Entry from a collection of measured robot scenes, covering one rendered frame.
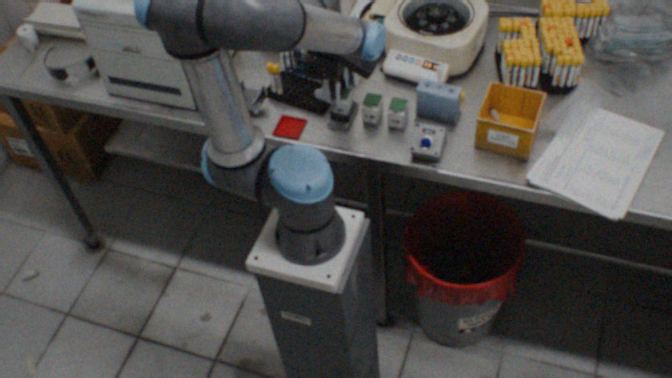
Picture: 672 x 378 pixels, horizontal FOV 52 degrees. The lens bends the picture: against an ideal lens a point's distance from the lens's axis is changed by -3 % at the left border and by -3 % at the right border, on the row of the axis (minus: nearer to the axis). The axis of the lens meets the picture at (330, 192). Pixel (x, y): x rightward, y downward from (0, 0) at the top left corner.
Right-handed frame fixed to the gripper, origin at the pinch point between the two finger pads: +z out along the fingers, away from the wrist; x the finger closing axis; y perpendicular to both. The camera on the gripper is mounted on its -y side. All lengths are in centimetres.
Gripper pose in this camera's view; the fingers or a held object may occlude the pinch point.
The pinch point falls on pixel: (341, 99)
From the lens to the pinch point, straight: 172.5
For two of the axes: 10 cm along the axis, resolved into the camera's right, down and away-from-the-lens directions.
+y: -9.4, -2.0, 2.7
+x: -3.2, 7.5, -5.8
